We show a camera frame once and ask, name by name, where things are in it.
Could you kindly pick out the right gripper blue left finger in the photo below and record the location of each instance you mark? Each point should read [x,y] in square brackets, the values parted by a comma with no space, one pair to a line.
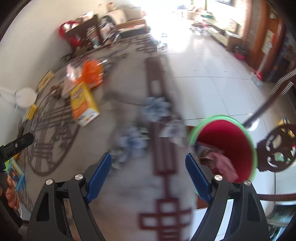
[48,220]

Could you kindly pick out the dark wooden chair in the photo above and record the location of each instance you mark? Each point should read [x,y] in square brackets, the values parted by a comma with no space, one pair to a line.
[77,37]

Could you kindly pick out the red bag on chair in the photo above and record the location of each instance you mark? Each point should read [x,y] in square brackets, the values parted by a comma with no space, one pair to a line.
[65,27]

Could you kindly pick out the yellow lemon tea carton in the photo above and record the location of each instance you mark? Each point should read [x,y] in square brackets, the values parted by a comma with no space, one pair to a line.
[83,105]

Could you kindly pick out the sofa with cushions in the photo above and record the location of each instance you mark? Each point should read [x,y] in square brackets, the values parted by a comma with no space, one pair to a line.
[129,22]

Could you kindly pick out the person left hand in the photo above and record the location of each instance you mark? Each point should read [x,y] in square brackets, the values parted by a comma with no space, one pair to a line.
[11,194]

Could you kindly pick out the crushed paper cup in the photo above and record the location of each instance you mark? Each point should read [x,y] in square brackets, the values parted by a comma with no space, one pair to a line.
[175,131]

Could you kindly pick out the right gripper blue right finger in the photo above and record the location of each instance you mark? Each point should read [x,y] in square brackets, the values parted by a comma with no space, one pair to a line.
[247,220]

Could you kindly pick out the wooden chair right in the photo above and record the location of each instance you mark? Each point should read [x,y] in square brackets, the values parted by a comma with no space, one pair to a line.
[276,152]

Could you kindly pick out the pink white paper bag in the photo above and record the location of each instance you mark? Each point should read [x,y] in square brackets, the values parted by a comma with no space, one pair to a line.
[73,77]

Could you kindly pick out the pink plastic wrapper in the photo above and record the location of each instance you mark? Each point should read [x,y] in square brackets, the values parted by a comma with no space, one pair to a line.
[216,161]

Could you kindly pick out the broom and dustpan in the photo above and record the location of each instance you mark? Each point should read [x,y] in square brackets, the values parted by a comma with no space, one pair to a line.
[256,76]

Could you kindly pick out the yellow tape holder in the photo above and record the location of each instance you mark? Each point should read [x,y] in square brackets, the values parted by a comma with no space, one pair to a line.
[31,112]

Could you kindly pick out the blue toy box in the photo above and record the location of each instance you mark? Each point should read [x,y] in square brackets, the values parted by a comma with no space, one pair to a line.
[16,173]

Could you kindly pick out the tv cabinet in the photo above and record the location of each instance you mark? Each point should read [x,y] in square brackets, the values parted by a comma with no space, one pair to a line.
[225,33]

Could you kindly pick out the yellow patterned book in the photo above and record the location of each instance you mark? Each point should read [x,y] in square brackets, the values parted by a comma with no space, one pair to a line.
[45,80]

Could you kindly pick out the red floor waste basket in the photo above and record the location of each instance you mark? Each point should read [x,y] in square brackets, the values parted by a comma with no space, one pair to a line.
[240,52]

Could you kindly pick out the red green trash bin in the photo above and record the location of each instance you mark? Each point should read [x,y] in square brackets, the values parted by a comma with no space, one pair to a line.
[230,136]

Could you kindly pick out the white desk lamp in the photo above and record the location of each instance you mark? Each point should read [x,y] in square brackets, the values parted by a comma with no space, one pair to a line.
[22,98]

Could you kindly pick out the orange snack bag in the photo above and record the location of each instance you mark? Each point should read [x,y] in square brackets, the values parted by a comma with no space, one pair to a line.
[92,73]

